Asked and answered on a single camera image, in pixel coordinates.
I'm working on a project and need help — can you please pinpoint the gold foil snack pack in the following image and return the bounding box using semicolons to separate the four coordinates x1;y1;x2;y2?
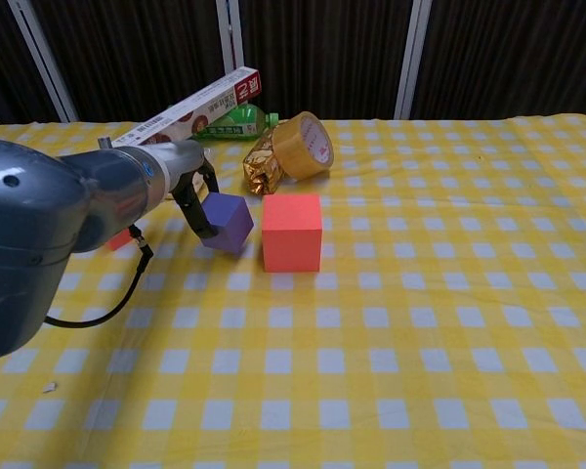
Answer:
242;125;287;196

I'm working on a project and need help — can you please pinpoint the long white cling wrap box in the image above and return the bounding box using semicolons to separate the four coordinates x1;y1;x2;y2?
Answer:
125;65;264;149

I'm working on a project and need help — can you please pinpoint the small red cube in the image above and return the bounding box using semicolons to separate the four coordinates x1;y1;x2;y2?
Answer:
105;229;133;252

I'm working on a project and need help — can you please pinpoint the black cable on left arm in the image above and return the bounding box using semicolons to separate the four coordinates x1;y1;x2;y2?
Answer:
45;224;156;328

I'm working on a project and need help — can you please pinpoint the yellow checkered tablecloth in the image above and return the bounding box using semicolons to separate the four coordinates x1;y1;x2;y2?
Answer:
0;112;586;469

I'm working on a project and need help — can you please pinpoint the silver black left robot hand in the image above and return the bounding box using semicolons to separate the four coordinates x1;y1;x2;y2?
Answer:
165;139;227;240

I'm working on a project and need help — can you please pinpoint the brown packing tape roll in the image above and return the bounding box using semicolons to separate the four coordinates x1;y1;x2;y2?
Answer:
272;110;335;181

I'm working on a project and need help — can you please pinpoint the green plastic bottle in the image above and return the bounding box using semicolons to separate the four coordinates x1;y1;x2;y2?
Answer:
190;103;280;143

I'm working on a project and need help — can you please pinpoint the white frame post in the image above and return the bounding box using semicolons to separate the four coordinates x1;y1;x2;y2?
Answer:
394;0;432;120
216;0;245;74
7;0;81;123

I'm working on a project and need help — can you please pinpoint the large red cube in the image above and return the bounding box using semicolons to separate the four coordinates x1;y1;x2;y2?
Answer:
261;193;323;274

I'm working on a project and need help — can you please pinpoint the medium purple cube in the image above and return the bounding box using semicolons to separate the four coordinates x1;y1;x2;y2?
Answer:
201;192;255;256

